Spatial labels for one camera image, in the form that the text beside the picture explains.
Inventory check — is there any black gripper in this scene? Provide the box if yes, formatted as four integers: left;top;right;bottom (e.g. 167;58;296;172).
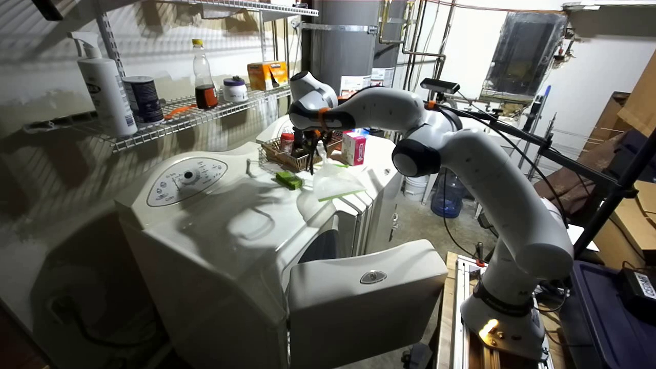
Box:
301;130;337;157

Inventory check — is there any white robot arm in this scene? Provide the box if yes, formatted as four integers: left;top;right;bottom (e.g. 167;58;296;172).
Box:
289;71;574;361

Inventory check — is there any wicker basket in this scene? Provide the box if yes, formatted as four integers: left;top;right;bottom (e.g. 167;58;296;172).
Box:
261;141;319;172

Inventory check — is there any pink cardboard box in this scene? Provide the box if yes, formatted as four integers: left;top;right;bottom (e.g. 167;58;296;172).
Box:
343;133;366;167

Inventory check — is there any white dryer machine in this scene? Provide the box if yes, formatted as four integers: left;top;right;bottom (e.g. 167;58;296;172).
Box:
256;116;401;256

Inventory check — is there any orange box on shelf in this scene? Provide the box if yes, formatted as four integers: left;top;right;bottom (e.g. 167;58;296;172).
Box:
245;62;289;90

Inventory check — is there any white lidded jar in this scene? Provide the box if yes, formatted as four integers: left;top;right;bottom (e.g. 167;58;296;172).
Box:
222;75;248;102

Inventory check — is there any grey water heater tank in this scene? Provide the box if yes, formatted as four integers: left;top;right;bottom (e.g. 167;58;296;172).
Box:
310;0;378;90

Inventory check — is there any clear bottle brown liquid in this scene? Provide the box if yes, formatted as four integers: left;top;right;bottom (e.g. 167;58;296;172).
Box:
192;39;219;111

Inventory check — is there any white washing machine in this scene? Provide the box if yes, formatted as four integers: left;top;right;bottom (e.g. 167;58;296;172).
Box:
117;144;446;369

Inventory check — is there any blue water jug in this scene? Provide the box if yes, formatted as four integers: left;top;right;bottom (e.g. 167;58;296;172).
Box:
431;171;463;220

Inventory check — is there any dark canister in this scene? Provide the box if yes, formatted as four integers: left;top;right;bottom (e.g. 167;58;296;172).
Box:
122;75;164;122

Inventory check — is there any white spray bottle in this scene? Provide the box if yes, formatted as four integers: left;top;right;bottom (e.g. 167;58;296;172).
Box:
75;39;136;138

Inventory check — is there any dark blue storage bin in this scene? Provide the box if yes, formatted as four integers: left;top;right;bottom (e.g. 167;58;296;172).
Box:
559;263;656;369

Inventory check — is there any green brush handle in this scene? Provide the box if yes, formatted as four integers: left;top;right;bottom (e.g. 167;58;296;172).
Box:
275;171;303;189

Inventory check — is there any wire wall shelf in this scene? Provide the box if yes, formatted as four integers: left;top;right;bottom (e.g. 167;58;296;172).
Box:
22;0;318;151

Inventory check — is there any black camera tripod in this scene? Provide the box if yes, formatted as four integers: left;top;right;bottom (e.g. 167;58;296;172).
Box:
420;77;656;259

